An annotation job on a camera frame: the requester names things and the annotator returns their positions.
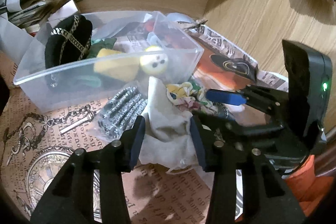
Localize floral fabric scrunchie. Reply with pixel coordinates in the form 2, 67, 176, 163
166, 82, 218, 114

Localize beige cloth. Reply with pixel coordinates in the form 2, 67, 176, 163
139, 76, 198, 172

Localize yellow green sponge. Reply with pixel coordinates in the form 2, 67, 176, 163
93, 57, 139, 82

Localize green knitted soft object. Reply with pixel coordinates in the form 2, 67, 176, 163
87, 38, 117, 59

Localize black white pouch with chain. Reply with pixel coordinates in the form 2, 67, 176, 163
45, 15, 92, 69

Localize orange sleeve forearm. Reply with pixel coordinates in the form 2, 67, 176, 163
285, 155, 335, 217

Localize newspaper-print table mat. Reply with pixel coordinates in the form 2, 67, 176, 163
3, 13, 293, 223

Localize yellow plush ball toy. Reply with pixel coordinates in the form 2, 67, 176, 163
139, 46, 169, 76

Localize packaged steel scourers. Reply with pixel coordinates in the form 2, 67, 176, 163
88, 86, 148, 142

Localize clear plastic storage box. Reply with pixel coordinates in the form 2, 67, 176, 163
13, 11, 204, 112

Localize white small card box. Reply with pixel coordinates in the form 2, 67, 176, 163
48, 0, 83, 22

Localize white box lid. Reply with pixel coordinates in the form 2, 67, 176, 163
0, 18, 33, 65

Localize stack of papers and magazines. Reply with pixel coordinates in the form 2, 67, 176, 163
1, 0, 55, 36

